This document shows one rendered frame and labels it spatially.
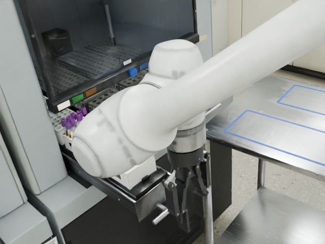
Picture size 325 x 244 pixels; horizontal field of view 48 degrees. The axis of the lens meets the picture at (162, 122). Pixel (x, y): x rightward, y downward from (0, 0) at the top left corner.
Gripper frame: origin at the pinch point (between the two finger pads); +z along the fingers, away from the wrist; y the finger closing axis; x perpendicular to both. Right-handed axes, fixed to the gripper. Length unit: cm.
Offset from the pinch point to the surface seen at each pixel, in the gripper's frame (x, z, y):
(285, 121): 0.3, -2.1, -43.5
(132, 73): -38.0, -18.8, -19.5
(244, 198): -37, 80, -80
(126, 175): -16.0, -6.6, 4.9
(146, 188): -12.7, -2.1, 2.0
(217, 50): -153, 64, -213
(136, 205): -12.1, -0.3, 6.6
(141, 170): -15.6, -5.2, 0.3
